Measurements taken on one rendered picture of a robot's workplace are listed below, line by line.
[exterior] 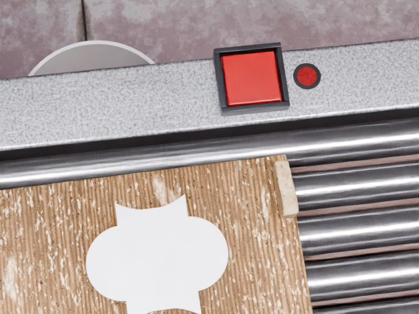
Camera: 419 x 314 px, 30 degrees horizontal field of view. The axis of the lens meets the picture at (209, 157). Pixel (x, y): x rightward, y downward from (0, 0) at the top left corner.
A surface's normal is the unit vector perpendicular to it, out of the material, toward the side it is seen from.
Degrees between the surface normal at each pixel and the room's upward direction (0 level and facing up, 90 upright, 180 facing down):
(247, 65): 0
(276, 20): 0
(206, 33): 0
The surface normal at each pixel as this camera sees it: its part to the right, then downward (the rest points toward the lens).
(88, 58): 0.18, 0.94
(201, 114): 0.04, -0.25
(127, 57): -0.37, 0.87
